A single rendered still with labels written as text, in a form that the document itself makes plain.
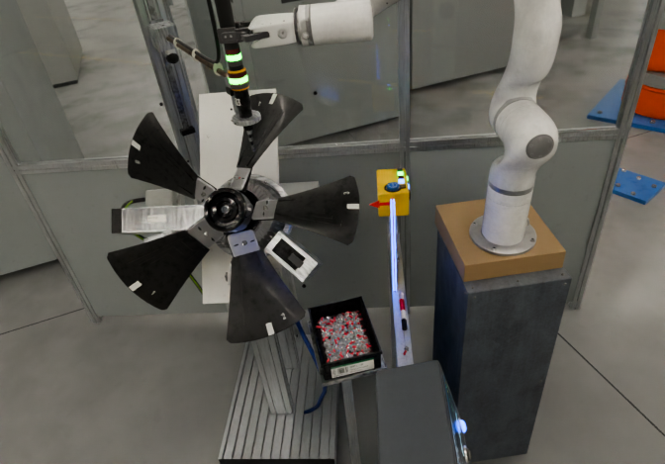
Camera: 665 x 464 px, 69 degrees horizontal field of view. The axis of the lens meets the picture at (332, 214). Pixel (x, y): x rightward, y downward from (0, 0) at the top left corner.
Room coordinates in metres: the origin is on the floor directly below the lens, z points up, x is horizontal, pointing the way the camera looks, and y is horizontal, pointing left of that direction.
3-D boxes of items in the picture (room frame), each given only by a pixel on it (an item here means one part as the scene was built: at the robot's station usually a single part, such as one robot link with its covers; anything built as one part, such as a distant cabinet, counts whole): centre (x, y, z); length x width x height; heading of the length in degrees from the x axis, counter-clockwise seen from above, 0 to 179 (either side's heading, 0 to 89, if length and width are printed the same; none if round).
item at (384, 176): (1.37, -0.21, 1.02); 0.16 x 0.10 x 0.11; 174
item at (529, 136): (1.08, -0.50, 1.30); 0.19 x 0.12 x 0.24; 0
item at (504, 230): (1.12, -0.50, 1.09); 0.19 x 0.19 x 0.18
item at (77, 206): (1.84, 0.10, 0.50); 2.59 x 0.03 x 0.91; 84
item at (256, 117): (1.13, 0.19, 1.50); 0.09 x 0.07 x 0.10; 29
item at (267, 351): (1.24, 0.30, 0.46); 0.09 x 0.04 x 0.91; 84
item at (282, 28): (1.11, 0.07, 1.66); 0.11 x 0.10 x 0.07; 84
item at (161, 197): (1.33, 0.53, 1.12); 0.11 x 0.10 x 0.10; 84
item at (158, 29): (1.67, 0.48, 1.54); 0.10 x 0.07 x 0.08; 29
